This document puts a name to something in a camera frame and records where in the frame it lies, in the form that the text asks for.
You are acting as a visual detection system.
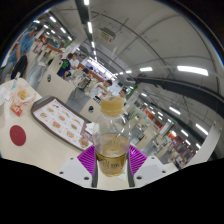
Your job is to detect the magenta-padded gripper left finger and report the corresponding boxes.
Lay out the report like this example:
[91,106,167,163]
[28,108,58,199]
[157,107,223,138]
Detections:
[54,145,99,189]

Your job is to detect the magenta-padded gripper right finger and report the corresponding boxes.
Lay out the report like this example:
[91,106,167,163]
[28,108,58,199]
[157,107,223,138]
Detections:
[127,145,178,188]

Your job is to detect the clear bottle with yellow drink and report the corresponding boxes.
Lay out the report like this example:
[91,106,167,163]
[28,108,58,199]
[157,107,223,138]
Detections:
[92,95,131,178]

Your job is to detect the crumpled white tissue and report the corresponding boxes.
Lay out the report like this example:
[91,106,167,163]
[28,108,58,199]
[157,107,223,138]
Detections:
[84,122,96,136]

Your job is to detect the brown food tray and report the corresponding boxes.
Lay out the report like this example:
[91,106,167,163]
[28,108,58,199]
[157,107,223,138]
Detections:
[30,96,95,151]

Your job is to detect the flat round red coaster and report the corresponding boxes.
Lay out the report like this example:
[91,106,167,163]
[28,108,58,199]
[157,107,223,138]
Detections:
[9,124,27,147]

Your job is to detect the beige chairs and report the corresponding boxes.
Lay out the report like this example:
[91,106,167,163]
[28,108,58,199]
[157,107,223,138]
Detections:
[26,49,111,114]

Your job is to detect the small red sauce packet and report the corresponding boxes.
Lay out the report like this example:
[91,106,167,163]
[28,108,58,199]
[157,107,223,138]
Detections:
[10,104,24,117]

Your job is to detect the white card with red border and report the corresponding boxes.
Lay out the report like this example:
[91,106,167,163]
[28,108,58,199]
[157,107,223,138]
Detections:
[0,85,13,103]

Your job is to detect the ceiling strip lights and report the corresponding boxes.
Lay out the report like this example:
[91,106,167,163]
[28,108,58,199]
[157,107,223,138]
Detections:
[31,0,211,151]

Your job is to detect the black backpack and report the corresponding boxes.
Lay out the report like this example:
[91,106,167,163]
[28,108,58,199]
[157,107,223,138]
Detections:
[10,54,29,80]

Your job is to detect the ceiling air conditioner unit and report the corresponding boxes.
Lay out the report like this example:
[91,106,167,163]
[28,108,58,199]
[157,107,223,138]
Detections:
[98,27,117,43]

